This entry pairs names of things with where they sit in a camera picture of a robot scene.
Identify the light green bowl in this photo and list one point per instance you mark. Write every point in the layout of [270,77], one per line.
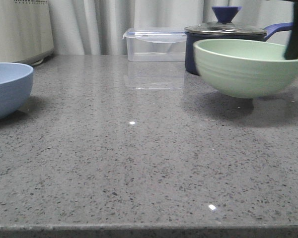
[244,68]

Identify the light blue bowl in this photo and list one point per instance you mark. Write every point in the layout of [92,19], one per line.
[16,80]

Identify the glass lid with blue knob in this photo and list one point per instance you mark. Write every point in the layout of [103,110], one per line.
[224,26]

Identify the dark blue saucepan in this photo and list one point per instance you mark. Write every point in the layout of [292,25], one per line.
[192,38]

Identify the clear plastic food container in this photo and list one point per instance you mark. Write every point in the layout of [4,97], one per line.
[155,44]

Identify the white curtain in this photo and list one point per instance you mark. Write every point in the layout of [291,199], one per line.
[96,27]

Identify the white kitchen appliance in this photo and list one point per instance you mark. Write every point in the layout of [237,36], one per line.
[25,31]

